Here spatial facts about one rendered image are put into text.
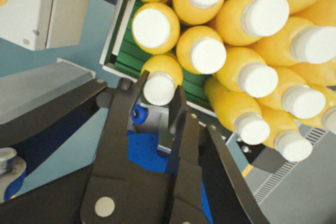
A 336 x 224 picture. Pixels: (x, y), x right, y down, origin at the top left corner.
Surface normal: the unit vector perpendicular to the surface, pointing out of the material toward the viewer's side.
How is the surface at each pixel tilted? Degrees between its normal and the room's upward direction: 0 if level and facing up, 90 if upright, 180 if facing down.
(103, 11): 0
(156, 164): 90
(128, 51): 0
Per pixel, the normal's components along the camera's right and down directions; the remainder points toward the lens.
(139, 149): 0.41, -0.84
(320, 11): -0.97, 0.18
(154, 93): -0.02, 0.37
